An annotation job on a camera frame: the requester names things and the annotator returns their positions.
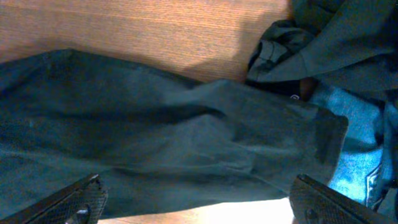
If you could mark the blue denim jeans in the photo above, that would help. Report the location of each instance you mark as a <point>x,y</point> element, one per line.
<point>367,168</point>

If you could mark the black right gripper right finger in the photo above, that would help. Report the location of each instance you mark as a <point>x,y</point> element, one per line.
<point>314,203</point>

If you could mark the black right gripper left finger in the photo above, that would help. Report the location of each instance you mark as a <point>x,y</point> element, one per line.
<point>81,202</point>

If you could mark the dark navy garment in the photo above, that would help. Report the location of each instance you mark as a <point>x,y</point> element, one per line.
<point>349,44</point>

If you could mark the dark green trousers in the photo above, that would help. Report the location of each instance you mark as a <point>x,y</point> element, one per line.
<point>160,142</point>

